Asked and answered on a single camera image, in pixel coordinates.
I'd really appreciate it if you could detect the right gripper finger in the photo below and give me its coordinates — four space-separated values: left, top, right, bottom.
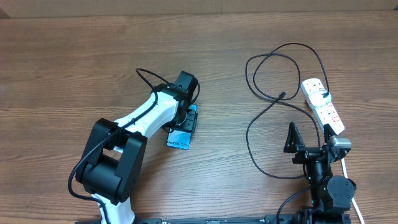
284 122 304 153
323 124 336 143

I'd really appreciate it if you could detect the Samsung Galaxy smartphone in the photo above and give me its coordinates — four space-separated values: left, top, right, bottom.
166 105 198 150

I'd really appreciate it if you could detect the black USB charging cable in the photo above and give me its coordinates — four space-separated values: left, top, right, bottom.
244 42 331 180

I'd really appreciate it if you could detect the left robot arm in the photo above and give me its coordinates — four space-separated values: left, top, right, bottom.
68 71 200 223

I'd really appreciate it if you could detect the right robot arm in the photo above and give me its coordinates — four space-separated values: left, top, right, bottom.
284 122 356 223

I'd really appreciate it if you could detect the white USB charger plug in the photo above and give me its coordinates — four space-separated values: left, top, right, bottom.
306 90 332 109

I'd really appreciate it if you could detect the white power strip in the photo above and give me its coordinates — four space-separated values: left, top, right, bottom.
301 78 345 134

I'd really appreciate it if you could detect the white power strip cord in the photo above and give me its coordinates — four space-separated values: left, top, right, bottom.
340 157 365 224

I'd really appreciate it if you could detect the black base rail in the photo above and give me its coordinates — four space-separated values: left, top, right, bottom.
74 213 352 224

